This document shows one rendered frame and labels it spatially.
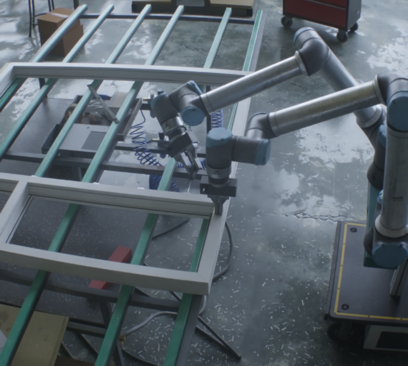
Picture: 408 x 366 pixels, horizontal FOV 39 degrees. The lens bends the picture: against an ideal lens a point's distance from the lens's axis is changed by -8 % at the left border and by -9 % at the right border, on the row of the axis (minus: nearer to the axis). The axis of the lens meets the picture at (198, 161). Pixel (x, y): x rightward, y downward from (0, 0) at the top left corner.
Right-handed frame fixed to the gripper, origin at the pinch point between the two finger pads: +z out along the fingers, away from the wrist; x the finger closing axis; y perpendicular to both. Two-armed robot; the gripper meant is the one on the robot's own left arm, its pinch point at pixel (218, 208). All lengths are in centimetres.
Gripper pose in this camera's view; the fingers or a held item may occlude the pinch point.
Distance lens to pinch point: 231.9
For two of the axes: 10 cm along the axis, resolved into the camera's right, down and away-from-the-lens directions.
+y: -1.7, 5.9, -7.9
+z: 0.2, 8.0, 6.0
